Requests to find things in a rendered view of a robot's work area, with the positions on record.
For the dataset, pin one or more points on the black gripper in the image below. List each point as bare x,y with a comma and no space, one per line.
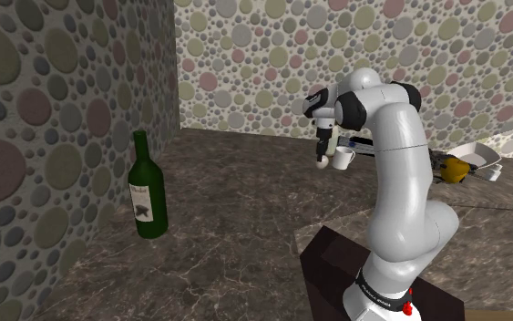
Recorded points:
325,135

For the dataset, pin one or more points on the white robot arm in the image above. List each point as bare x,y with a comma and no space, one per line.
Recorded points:
400,178

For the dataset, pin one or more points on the pale slim bottle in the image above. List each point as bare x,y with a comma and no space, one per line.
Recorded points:
335,141

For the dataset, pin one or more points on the white mug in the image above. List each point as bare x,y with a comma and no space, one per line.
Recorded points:
341,158

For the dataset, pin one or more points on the white egg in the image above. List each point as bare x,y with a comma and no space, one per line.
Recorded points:
322,164

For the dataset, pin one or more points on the grey flat tool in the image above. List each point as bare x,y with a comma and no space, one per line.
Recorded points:
362,146

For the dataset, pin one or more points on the yellow rounded kettle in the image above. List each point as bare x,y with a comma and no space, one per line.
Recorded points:
454,170

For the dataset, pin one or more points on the dark robot stand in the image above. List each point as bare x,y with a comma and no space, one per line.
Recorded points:
327,271

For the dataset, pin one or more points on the white square dish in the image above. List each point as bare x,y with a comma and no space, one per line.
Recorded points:
478,155

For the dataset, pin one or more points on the green wine bottle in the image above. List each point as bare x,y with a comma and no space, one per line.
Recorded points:
147,178

